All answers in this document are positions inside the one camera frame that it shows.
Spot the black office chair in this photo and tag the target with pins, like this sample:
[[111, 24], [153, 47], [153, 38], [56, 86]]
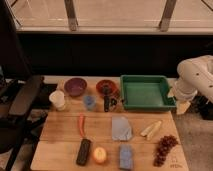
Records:
[[25, 87]]

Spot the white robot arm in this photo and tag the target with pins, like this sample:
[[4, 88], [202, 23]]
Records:
[[195, 76]]

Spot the yellow apple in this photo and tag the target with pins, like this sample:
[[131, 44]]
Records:
[[99, 155]]

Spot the blue sponge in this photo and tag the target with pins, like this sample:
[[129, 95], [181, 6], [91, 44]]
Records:
[[125, 157]]

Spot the purple bowl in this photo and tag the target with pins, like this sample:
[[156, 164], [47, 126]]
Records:
[[75, 86]]

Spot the grey-blue folded cloth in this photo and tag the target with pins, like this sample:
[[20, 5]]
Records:
[[121, 129]]

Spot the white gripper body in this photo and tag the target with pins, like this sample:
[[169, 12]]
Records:
[[181, 107]]

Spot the white plastic cup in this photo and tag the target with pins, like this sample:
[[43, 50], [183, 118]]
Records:
[[57, 98]]

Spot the yellow banana pieces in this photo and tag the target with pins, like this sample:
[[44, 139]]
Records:
[[151, 130]]

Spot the orange carrot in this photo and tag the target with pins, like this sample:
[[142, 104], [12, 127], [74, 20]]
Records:
[[81, 125]]

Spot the small blue cup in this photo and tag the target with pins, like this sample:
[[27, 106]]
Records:
[[89, 102]]

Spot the green plastic tray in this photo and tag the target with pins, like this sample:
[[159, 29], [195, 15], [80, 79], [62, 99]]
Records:
[[146, 93]]

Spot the bunch of red grapes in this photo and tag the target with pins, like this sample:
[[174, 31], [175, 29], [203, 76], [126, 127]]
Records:
[[163, 148]]

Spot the black rectangular block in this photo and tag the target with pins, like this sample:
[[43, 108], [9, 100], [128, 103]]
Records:
[[83, 152]]

